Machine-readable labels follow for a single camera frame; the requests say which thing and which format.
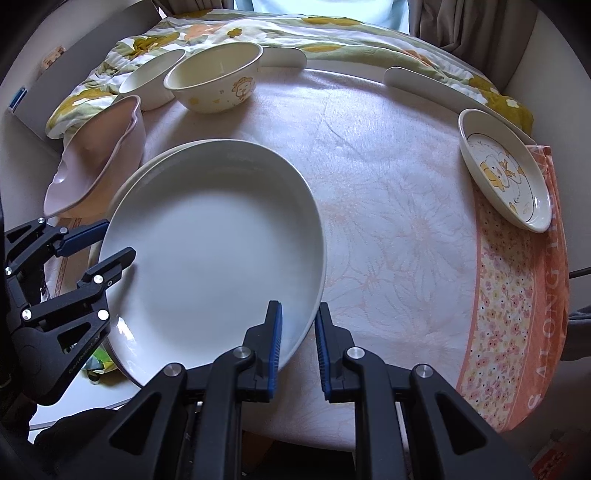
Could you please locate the brown curtain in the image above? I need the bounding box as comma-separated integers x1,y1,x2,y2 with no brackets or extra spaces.
409,0,538,89

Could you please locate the pink floral tablecloth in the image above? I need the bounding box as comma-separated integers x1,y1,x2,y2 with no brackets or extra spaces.
126,68,569,450

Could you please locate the floral green yellow duvet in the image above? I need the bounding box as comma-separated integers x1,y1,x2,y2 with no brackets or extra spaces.
44,9,534,141

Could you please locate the plain cream bowl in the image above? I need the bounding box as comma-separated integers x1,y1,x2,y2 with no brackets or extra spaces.
118,49,186,111

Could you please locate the cream bowl with lion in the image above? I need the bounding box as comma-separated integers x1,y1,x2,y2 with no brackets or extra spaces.
163,42,263,114

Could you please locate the plain white plate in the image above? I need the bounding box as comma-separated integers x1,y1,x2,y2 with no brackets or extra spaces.
100,139,327,385

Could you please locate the small duck pattern plate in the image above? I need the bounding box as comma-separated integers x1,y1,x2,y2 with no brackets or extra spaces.
458,109,552,233

